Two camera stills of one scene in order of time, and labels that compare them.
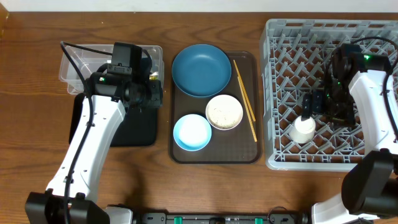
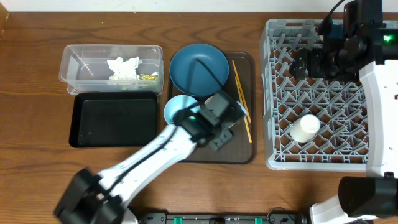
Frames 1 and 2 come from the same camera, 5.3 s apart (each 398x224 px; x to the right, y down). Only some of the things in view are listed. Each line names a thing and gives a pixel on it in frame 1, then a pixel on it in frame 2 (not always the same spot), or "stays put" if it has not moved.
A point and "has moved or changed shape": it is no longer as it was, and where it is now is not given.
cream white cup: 302,131 has moved or changed shape
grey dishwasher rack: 295,56 stays put
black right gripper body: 336,104 to 327,66
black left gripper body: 153,94 to 224,136
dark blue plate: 201,70 stays put
